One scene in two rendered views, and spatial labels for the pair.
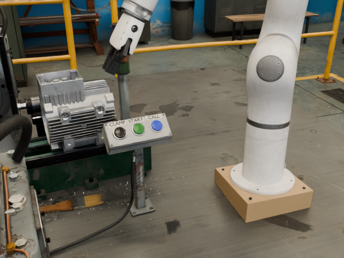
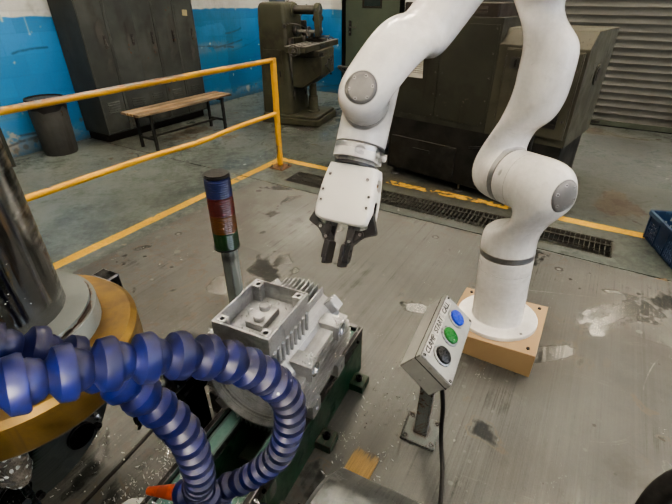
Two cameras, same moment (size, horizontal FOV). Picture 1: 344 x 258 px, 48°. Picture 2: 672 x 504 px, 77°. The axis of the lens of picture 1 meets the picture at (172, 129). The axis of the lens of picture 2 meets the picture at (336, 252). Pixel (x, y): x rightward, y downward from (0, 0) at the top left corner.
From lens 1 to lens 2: 0.84 m
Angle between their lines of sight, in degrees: 36
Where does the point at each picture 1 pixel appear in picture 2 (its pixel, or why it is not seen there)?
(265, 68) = (563, 197)
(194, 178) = not seen: hidden behind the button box
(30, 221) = not seen: outside the picture
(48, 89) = (277, 339)
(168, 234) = (495, 446)
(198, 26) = (78, 131)
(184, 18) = (58, 123)
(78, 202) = not seen: hidden behind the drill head
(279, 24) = (520, 136)
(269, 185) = (520, 323)
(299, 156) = (463, 272)
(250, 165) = (504, 310)
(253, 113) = (510, 251)
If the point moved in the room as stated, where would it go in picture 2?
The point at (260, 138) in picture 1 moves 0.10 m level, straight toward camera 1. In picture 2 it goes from (519, 276) to (557, 301)
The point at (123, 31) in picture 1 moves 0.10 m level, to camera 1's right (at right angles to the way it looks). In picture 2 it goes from (366, 196) to (407, 180)
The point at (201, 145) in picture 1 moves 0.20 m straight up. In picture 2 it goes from (366, 304) to (369, 243)
